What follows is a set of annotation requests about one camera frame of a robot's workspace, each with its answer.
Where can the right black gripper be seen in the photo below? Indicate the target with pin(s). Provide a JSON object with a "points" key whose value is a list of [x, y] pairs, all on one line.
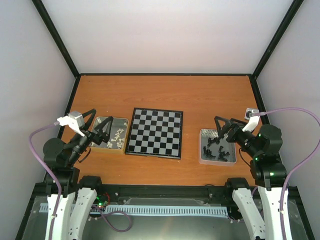
{"points": [[235, 127]]}

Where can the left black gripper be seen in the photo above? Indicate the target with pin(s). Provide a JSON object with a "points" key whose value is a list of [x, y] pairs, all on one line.
{"points": [[98, 138]]}

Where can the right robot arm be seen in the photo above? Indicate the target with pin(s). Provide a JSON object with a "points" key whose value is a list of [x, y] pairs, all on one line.
{"points": [[269, 174]]}

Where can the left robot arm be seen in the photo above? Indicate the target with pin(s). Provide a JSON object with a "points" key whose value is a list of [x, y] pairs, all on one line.
{"points": [[69, 198]]}

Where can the tan tray of white pieces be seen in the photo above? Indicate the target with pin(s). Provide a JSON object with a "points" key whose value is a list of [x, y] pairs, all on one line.
{"points": [[117, 140]]}

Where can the clear tray of black pieces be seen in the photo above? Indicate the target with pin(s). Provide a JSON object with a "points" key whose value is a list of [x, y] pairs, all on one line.
{"points": [[213, 150]]}

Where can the green lit circuit board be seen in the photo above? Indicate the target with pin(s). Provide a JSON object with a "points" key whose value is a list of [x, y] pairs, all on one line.
{"points": [[103, 200]]}

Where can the black and white chessboard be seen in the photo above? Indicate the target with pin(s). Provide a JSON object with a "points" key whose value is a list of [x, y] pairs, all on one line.
{"points": [[156, 133]]}

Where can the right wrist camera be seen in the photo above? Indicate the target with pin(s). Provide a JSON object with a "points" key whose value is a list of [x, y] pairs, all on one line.
{"points": [[253, 119]]}

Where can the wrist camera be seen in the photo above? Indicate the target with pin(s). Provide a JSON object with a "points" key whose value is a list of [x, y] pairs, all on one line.
{"points": [[253, 119], [74, 121]]}

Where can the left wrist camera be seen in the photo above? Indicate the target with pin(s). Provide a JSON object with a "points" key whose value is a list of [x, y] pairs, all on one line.
{"points": [[74, 121]]}

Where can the black aluminium frame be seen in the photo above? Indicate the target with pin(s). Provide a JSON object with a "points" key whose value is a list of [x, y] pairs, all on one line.
{"points": [[39, 188]]}

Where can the light blue cable duct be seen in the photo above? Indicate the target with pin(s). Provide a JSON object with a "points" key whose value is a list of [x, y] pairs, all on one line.
{"points": [[166, 211]]}

